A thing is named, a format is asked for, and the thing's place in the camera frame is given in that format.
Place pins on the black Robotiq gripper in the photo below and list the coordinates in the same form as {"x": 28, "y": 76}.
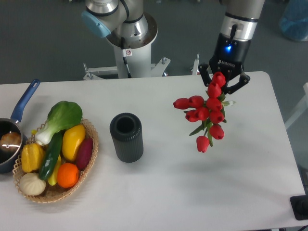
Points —
{"x": 228, "y": 58}

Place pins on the red tulip bouquet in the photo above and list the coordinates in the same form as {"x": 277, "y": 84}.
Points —
{"x": 209, "y": 112}

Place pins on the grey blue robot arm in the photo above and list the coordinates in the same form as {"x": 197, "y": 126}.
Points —
{"x": 240, "y": 20}

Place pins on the dark grey ribbed vase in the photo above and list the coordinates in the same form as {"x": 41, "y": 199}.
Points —
{"x": 126, "y": 132}

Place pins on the blue translucent bin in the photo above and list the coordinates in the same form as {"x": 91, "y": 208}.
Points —
{"x": 294, "y": 21}

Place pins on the white furniture at right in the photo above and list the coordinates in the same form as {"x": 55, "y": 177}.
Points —
{"x": 299, "y": 109}

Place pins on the black device at edge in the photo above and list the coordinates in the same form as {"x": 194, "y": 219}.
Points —
{"x": 300, "y": 206}

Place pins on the purple sweet potato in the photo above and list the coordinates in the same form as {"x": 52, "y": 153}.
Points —
{"x": 84, "y": 153}

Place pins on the yellow mango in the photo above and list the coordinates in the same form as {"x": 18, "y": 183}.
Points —
{"x": 72, "y": 139}

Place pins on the green bok choy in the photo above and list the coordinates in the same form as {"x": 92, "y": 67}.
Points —
{"x": 62, "y": 116}

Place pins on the orange fruit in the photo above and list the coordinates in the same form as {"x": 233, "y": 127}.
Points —
{"x": 68, "y": 175}

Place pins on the green cucumber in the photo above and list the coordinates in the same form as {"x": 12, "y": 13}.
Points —
{"x": 51, "y": 156}

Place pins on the yellow banana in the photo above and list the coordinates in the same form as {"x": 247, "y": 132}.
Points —
{"x": 52, "y": 180}

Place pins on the yellow bell pepper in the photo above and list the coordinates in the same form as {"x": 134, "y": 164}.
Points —
{"x": 32, "y": 157}

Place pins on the woven wicker basket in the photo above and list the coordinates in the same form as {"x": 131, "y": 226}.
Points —
{"x": 55, "y": 193}

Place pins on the white steamed bun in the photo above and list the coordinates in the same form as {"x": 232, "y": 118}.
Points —
{"x": 30, "y": 184}

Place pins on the brown bread roll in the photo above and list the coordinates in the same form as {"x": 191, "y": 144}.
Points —
{"x": 10, "y": 142}

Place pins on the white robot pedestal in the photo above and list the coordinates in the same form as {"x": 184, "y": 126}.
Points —
{"x": 132, "y": 44}

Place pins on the blue handled saucepan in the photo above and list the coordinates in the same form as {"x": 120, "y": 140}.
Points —
{"x": 7, "y": 160}

